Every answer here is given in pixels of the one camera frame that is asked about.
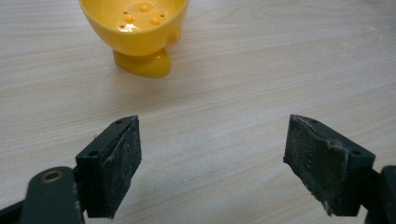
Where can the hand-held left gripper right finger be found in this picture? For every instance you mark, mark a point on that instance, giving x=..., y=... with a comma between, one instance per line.
x=323, y=165

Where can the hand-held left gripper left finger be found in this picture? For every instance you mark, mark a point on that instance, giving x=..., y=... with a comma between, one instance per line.
x=109, y=168

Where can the yellow plastic egg cup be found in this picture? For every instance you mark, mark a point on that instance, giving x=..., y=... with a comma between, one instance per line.
x=137, y=34

